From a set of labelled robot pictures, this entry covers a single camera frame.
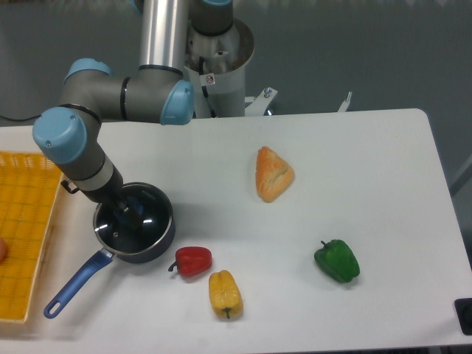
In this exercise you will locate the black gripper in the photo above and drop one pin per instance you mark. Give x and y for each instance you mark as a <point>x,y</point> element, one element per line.
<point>105,187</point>

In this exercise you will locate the glass lid blue knob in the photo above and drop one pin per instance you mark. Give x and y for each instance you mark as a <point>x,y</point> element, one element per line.
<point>141,228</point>

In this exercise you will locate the dark saucepan blue handle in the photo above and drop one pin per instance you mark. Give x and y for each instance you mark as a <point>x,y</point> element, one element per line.
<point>96,262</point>

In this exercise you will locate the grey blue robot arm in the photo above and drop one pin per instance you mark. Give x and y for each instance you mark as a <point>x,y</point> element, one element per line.
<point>159,93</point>

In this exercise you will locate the red bell pepper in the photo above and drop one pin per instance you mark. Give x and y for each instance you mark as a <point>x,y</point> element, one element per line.
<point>191,261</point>

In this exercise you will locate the yellow woven basket tray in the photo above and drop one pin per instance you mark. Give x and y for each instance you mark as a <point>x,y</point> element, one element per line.
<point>29,188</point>

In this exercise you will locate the yellow bell pepper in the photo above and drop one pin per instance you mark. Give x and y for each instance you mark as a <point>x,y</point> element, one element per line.
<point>224,295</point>

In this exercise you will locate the orange triangular bread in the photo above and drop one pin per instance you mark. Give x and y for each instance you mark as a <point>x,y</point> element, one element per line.
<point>273,174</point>

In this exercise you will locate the green bell pepper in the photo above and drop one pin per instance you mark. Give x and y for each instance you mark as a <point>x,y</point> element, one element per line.
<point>336,259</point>

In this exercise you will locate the black device at table edge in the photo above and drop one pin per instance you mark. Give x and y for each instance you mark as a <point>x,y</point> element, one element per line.
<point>463,308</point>

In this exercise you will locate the white metal bracket right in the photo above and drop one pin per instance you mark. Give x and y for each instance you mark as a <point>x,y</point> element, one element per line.
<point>346,103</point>

